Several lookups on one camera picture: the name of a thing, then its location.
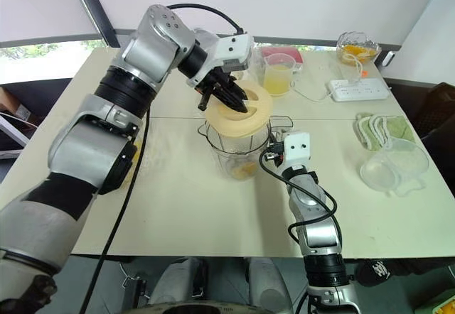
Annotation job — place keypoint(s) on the cream blender lid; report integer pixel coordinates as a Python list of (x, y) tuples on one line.
[(256, 115)]

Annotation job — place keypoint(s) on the measuring cup with yellow juice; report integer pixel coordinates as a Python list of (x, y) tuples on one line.
[(275, 79)]

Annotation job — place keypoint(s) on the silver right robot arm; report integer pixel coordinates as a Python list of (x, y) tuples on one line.
[(314, 207)]

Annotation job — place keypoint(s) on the black window mullion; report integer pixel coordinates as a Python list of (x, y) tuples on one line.
[(94, 12)]

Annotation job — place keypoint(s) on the orange pieces heap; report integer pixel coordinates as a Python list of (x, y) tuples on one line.
[(357, 51)]

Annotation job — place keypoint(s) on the small orange tag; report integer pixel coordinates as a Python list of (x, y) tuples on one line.
[(363, 74)]

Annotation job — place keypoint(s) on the white power strip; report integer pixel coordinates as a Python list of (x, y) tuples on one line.
[(359, 90)]

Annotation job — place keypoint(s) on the small white wall device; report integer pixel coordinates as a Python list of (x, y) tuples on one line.
[(389, 59)]

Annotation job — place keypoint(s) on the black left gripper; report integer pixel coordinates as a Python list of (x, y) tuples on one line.
[(215, 81)]

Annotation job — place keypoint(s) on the crinkled glass bowl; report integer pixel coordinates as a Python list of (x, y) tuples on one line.
[(350, 40)]

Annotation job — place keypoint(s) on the green plastic box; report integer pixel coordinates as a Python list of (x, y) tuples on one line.
[(437, 305)]

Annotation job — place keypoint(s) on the brown cardboard box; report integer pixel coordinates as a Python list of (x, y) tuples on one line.
[(16, 106)]

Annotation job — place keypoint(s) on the black chair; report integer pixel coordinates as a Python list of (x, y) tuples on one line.
[(439, 111)]

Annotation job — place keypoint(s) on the grey robot leg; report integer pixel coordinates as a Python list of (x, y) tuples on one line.
[(268, 285), (177, 282)]

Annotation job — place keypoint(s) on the clear plastic bottle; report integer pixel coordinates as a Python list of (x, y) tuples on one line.
[(257, 63)]

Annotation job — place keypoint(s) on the green cleaning cloth stack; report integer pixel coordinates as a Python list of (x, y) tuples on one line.
[(387, 127)]

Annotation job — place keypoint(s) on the clear blender jar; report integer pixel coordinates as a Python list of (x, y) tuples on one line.
[(231, 152)]

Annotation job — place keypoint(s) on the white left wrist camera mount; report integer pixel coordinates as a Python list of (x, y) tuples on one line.
[(231, 49)]

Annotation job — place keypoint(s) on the red tray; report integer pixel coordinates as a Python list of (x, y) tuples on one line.
[(295, 53)]

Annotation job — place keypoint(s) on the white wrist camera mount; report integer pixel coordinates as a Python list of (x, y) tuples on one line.
[(298, 147), (231, 49)]

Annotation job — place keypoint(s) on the clear plastic jug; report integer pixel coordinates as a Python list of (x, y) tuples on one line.
[(391, 168)]

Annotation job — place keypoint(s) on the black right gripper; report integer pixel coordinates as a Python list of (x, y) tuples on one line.
[(275, 154)]

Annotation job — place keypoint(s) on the black cloth with white print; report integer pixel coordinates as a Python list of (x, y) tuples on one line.
[(391, 269)]

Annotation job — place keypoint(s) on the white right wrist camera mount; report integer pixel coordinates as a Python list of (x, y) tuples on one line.
[(298, 147)]

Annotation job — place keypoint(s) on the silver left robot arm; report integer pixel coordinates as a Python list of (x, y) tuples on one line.
[(106, 129)]

